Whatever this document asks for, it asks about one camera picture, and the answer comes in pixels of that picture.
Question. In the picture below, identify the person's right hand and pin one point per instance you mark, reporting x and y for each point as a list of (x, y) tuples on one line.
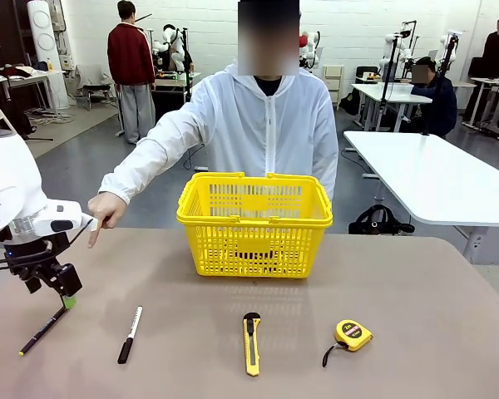
[(108, 212)]

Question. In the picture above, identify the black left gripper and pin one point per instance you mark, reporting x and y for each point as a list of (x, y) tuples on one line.
[(33, 257)]

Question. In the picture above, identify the person's right forearm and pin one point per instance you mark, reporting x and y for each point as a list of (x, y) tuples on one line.
[(141, 166)]

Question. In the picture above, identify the white drawer cabinet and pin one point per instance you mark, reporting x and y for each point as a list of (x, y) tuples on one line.
[(333, 83)]

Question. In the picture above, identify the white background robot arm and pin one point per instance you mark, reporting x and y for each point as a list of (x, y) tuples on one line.
[(393, 50), (447, 45), (312, 47), (170, 39)]

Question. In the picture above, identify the standing person in black clothes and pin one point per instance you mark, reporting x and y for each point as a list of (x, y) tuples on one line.
[(492, 58)]

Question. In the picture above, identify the grey table with clothes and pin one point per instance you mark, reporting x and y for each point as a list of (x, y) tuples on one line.
[(21, 77)]

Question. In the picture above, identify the black backpack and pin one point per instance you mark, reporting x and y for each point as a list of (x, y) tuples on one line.
[(350, 104)]

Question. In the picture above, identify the yellow tape measure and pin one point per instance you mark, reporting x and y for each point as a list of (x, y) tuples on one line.
[(352, 332)]

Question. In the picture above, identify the metal frame chair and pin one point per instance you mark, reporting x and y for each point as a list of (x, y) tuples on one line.
[(95, 89)]

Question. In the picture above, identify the person in red jacket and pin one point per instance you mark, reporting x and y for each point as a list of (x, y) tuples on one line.
[(131, 58)]

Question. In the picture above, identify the black pen with yellow ends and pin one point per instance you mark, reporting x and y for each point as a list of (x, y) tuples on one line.
[(41, 332)]

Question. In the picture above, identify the seated person in dark jacket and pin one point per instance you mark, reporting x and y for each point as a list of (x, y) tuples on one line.
[(438, 99)]

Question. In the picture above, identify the white tower air conditioner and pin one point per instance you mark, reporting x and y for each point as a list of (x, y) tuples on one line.
[(45, 45)]

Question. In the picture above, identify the long white background table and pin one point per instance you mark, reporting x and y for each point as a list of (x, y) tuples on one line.
[(391, 93)]

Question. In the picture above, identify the person's left forearm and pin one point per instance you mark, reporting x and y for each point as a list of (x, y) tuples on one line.
[(326, 174)]

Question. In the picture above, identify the white marker with black cap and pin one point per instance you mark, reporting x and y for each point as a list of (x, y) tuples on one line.
[(131, 334)]

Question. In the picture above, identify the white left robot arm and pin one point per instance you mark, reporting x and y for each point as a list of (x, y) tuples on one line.
[(8, 183)]

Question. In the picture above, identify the yellow plastic shopping basket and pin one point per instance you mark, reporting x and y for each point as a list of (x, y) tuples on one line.
[(253, 232)]

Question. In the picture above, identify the black camera stand pole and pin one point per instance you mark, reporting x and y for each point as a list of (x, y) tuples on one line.
[(441, 83), (187, 62), (388, 75)]

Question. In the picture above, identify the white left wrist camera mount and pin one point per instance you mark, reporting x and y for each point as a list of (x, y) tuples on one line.
[(87, 220)]

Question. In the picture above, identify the yellow black utility knife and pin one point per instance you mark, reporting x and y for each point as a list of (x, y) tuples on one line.
[(251, 345)]

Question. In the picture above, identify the worktable with green light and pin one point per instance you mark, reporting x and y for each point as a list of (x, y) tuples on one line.
[(174, 81)]

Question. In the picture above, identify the person in white hooded jacket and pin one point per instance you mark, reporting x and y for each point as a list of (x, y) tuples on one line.
[(266, 129)]

